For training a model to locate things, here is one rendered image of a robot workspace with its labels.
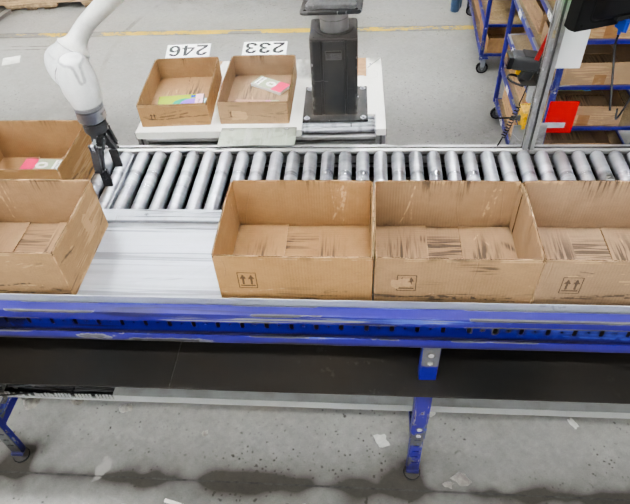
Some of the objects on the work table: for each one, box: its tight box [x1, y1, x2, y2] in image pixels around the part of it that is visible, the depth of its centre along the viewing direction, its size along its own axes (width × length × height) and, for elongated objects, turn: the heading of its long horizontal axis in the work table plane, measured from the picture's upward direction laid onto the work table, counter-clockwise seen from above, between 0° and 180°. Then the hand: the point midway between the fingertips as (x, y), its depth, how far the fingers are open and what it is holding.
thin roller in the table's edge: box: [303, 126, 374, 133], centre depth 230 cm, size 2×28×2 cm, turn 90°
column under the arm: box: [302, 18, 368, 123], centre depth 229 cm, size 26×26×33 cm
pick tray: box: [217, 55, 297, 124], centre depth 243 cm, size 28×38×10 cm
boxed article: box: [251, 76, 290, 95], centre depth 252 cm, size 8×16×2 cm, turn 58°
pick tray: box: [136, 56, 222, 127], centre depth 245 cm, size 28×38×10 cm
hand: (112, 170), depth 198 cm, fingers open, 10 cm apart
